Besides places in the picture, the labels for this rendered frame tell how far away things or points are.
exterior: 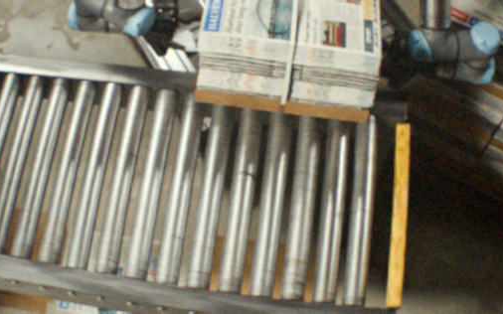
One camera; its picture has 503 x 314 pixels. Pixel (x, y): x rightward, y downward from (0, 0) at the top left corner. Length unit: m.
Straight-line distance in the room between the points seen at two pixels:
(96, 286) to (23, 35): 1.52
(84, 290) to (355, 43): 0.75
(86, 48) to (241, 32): 1.35
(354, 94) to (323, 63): 0.12
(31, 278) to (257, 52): 0.66
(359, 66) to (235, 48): 0.25
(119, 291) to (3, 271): 0.26
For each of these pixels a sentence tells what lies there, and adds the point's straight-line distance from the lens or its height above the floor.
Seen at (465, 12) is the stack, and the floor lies 0.83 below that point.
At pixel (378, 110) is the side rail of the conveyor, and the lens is 1.75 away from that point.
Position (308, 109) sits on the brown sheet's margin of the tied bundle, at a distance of 1.68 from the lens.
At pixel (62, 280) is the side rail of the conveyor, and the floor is 0.80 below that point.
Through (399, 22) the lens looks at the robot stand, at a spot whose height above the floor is 0.23.
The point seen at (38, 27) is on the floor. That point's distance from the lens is 2.91.
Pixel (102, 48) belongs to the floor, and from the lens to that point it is 2.80.
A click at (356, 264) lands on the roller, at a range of 1.59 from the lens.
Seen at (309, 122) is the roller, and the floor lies 0.80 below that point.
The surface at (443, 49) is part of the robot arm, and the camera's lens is 1.74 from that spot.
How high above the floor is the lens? 2.29
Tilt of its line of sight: 64 degrees down
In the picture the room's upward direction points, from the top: 5 degrees clockwise
